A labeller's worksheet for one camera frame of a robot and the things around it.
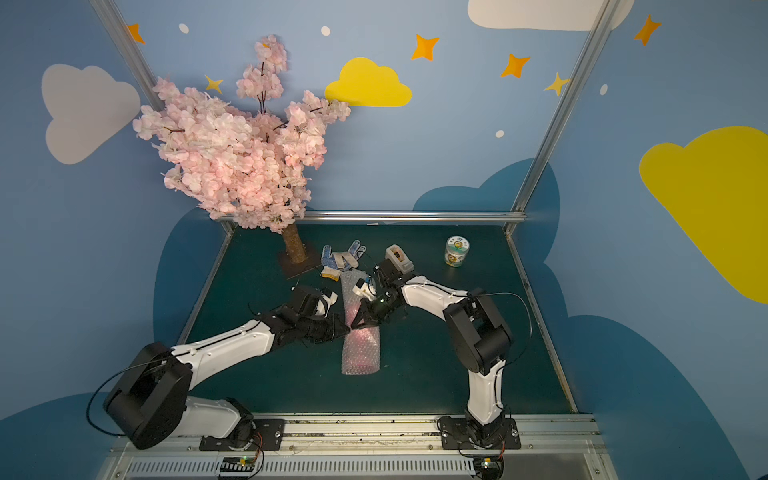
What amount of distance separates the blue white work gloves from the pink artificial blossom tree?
0.31m

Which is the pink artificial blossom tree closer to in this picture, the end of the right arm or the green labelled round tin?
the end of the right arm

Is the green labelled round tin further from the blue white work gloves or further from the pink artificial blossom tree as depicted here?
the pink artificial blossom tree

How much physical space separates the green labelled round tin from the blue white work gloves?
0.33 meters

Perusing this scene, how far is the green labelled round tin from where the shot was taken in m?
1.07

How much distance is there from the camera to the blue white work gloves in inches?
42.9

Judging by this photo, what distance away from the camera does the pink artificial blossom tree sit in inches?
24.2

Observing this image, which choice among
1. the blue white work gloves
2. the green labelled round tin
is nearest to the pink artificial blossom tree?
the blue white work gloves

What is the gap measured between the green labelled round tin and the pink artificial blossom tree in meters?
0.56
